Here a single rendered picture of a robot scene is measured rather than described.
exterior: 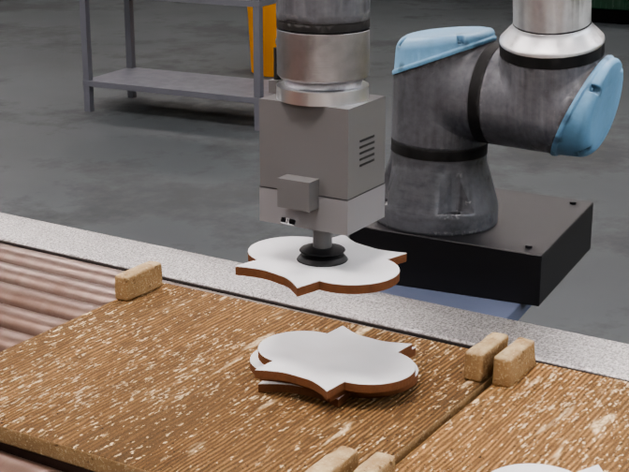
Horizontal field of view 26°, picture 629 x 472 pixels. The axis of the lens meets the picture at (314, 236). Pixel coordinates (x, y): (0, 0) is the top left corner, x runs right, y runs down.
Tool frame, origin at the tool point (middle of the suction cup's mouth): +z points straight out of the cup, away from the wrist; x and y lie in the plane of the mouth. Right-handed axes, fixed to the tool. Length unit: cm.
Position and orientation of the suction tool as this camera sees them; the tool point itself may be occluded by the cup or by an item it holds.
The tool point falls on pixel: (322, 272)
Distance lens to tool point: 115.0
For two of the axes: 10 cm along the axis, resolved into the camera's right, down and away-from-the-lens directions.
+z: 0.0, 9.5, 3.0
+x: 5.1, -2.5, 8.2
